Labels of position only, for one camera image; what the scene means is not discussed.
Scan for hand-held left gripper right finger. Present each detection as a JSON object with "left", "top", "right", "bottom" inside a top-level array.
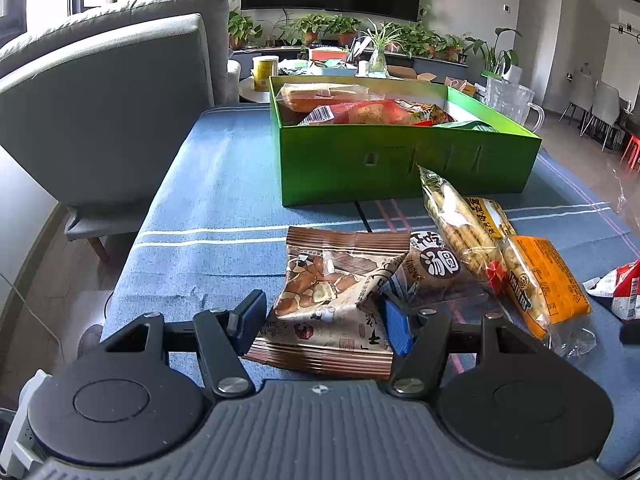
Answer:
[{"left": 381, "top": 296, "right": 557, "bottom": 397}]

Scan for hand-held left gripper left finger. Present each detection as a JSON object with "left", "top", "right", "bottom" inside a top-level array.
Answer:
[{"left": 99, "top": 289, "right": 268, "bottom": 397}]

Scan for brown nut snack packet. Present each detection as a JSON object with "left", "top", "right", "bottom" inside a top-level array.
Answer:
[{"left": 245, "top": 226, "right": 412, "bottom": 381}]

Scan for green cardboard box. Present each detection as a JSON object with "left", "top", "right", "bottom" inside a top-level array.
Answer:
[{"left": 269, "top": 75, "right": 544, "bottom": 207}]

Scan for red snack packet with barcode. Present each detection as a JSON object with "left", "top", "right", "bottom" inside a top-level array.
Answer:
[{"left": 298, "top": 104, "right": 347, "bottom": 127}]

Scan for red and white snack packet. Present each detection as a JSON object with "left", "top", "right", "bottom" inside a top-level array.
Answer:
[{"left": 582, "top": 258, "right": 640, "bottom": 322}]

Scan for round brown pastry packet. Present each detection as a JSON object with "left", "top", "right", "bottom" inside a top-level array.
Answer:
[{"left": 380, "top": 230, "right": 506, "bottom": 326}]

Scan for orange cake packet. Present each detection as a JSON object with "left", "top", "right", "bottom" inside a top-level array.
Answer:
[{"left": 497, "top": 235, "right": 599, "bottom": 359}]

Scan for long biscuit stick packet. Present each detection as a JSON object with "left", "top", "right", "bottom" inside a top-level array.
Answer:
[{"left": 417, "top": 165, "right": 519, "bottom": 297}]

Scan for blue striped tablecloth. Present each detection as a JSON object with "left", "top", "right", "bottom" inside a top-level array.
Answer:
[{"left": 102, "top": 102, "right": 640, "bottom": 480}]

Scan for red stool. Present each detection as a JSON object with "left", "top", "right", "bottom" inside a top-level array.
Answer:
[{"left": 620, "top": 135, "right": 640, "bottom": 169}]

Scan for green snack packet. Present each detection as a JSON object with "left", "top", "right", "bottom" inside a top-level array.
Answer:
[{"left": 430, "top": 120, "right": 501, "bottom": 134}]

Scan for orange-red snack packet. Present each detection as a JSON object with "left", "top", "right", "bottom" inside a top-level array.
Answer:
[{"left": 335, "top": 100, "right": 416, "bottom": 126}]

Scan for red and yellow snack packet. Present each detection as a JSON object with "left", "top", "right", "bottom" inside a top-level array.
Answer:
[{"left": 400, "top": 101, "right": 457, "bottom": 126}]

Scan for round white table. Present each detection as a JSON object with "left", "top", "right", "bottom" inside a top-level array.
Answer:
[{"left": 239, "top": 76, "right": 274, "bottom": 105}]

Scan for grey dining chairs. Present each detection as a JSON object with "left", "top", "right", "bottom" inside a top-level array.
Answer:
[{"left": 560, "top": 79, "right": 627, "bottom": 152}]

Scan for clear bread packet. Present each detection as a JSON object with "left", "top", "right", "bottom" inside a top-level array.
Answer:
[{"left": 277, "top": 83, "right": 372, "bottom": 114}]

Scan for gold can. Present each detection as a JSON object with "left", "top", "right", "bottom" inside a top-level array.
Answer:
[{"left": 251, "top": 55, "right": 280, "bottom": 93}]

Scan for brown paper bag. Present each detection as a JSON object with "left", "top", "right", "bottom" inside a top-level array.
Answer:
[{"left": 442, "top": 76, "right": 476, "bottom": 96}]

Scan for open cardboard box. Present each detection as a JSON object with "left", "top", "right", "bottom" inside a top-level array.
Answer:
[{"left": 387, "top": 65, "right": 439, "bottom": 84}]

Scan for glass pitcher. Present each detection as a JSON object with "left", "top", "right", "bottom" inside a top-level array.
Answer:
[{"left": 484, "top": 76, "right": 545, "bottom": 134}]

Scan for grey sofa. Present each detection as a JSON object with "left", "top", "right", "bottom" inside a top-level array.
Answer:
[{"left": 0, "top": 0, "right": 231, "bottom": 262}]

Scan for light blue tray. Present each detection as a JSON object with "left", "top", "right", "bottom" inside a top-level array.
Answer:
[{"left": 312, "top": 60, "right": 359, "bottom": 77}]

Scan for spider plant in glass vase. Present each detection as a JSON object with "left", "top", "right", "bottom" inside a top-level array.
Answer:
[{"left": 360, "top": 20, "right": 406, "bottom": 74}]

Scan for orange box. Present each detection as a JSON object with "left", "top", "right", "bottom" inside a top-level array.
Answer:
[{"left": 309, "top": 47, "right": 351, "bottom": 63}]

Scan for row of potted plants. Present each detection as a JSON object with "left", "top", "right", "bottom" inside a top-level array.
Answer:
[{"left": 400, "top": 25, "right": 467, "bottom": 64}]

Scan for tall large-leaf plant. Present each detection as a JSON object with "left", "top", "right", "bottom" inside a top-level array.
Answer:
[{"left": 465, "top": 27, "right": 524, "bottom": 81}]

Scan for bushy potted plant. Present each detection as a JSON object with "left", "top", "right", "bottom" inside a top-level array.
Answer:
[{"left": 227, "top": 10, "right": 264, "bottom": 51}]

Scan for small potted plant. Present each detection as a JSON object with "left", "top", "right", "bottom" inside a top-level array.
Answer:
[
  {"left": 325, "top": 15, "right": 362, "bottom": 49},
  {"left": 290, "top": 14, "right": 326, "bottom": 46}
]

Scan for white cable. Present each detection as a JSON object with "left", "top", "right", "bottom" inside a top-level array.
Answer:
[{"left": 0, "top": 272, "right": 64, "bottom": 357}]

